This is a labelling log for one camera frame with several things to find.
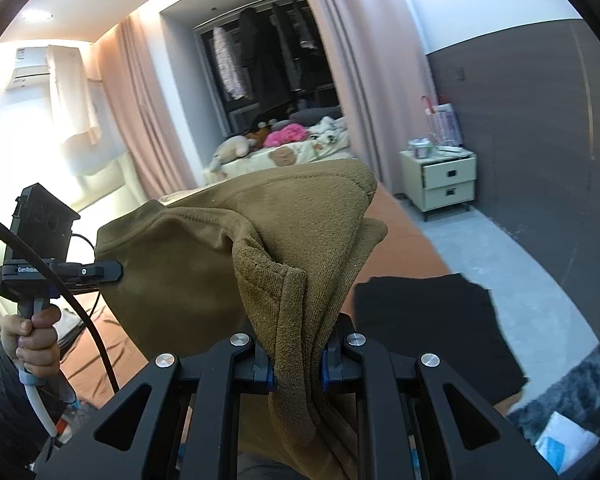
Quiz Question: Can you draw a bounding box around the beige plush toy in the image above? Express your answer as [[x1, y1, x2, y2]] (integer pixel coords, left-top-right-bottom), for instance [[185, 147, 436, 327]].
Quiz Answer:
[[209, 136, 256, 172]]

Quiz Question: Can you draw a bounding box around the white hanging cloth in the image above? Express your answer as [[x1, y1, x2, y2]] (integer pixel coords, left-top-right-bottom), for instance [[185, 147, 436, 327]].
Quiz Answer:
[[46, 45, 104, 150]]

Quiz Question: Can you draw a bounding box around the cream nightstand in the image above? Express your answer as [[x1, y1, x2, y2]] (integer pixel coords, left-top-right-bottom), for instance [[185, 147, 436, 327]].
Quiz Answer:
[[399, 147, 478, 223]]

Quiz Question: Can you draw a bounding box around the white and blue packet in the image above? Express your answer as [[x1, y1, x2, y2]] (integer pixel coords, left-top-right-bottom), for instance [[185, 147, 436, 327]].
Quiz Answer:
[[534, 411, 600, 476]]

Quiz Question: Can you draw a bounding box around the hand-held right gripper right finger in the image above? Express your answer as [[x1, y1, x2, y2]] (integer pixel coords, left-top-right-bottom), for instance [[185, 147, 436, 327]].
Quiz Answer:
[[321, 327, 561, 480]]

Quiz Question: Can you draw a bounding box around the white air conditioner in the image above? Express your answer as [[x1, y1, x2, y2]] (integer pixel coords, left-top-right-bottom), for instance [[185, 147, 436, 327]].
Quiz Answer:
[[5, 45, 52, 92]]

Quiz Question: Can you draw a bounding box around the brown bear plush toy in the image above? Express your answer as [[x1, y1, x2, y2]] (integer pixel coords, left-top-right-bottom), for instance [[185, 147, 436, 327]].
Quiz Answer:
[[245, 122, 276, 149]]

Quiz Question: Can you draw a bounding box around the olive brown printed t-shirt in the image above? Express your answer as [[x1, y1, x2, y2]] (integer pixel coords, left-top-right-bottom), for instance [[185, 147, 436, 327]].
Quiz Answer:
[[96, 158, 388, 480]]

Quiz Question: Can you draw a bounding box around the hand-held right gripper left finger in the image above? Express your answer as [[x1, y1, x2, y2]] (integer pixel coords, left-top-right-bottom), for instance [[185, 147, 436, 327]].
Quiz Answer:
[[35, 332, 276, 480]]

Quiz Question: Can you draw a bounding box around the pink plush toy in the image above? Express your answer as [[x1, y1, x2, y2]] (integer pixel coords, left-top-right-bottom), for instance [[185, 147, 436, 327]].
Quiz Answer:
[[262, 124, 308, 149]]

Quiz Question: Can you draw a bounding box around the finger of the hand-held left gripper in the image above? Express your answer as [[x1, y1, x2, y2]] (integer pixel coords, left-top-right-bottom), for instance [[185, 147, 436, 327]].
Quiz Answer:
[[55, 259, 125, 292]]

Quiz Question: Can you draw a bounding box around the bear print pillow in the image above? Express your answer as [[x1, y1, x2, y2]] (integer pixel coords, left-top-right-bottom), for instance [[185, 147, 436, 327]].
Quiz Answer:
[[202, 137, 353, 181]]

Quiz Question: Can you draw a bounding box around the grey pillow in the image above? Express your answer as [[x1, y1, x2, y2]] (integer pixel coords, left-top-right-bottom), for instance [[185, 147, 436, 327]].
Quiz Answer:
[[275, 106, 342, 129]]

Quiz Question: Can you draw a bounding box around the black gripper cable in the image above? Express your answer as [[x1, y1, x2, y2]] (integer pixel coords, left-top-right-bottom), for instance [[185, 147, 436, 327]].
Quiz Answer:
[[0, 210, 122, 396]]

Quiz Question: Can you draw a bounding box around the person's left hand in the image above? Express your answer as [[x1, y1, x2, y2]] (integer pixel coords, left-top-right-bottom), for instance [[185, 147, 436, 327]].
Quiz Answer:
[[0, 305, 63, 376]]

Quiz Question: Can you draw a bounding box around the white patterned cloth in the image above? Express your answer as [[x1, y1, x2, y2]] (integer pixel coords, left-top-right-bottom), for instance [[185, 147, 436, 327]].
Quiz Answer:
[[307, 116, 352, 155]]

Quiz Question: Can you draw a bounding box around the black cloth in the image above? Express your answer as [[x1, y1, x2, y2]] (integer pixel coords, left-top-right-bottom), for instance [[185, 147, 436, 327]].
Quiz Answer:
[[352, 272, 528, 413]]

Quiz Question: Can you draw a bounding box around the grey patterned hanging garment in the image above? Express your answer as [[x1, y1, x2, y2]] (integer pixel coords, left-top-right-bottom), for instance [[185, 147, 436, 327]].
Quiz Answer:
[[211, 26, 252, 102]]

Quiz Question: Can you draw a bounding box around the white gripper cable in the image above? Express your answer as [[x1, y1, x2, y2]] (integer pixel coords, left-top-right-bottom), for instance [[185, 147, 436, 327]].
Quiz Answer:
[[21, 370, 62, 440]]

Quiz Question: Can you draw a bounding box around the person's left forearm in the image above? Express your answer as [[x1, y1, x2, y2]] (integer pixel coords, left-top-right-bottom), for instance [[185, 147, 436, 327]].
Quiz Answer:
[[0, 345, 81, 466]]

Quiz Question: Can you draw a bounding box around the pink curtain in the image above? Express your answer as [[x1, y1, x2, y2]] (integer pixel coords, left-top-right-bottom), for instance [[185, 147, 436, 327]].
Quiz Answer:
[[290, 0, 431, 196], [92, 10, 206, 198]]

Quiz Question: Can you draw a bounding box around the grey fuzzy rug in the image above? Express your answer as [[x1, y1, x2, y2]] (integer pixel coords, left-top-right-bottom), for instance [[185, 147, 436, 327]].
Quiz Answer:
[[507, 337, 600, 461]]

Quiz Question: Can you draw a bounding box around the black hanging coat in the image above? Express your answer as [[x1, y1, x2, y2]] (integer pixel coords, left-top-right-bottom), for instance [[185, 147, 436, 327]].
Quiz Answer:
[[237, 6, 292, 112]]

